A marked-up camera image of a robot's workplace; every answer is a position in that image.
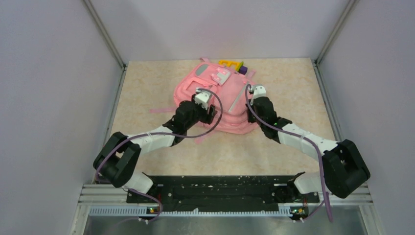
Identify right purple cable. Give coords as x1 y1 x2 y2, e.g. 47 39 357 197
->
245 84 334 224

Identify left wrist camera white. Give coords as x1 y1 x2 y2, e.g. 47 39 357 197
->
193 88 212 110

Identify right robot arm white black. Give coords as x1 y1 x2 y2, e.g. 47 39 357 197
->
246 97 371 202

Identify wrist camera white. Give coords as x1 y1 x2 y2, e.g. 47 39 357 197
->
193 88 212 110
249 84 267 100

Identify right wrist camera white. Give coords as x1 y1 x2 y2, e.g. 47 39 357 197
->
249 84 267 100

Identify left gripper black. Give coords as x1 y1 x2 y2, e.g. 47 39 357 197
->
185 94 217 130

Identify yellow triangle toy purple cap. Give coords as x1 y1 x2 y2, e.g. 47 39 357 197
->
219 60 248 75

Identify pink student backpack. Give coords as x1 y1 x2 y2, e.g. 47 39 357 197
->
149 58 258 135

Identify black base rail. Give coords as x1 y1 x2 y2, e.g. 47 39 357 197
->
126 175 320 212

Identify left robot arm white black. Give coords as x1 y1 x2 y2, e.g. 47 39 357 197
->
93 101 217 202

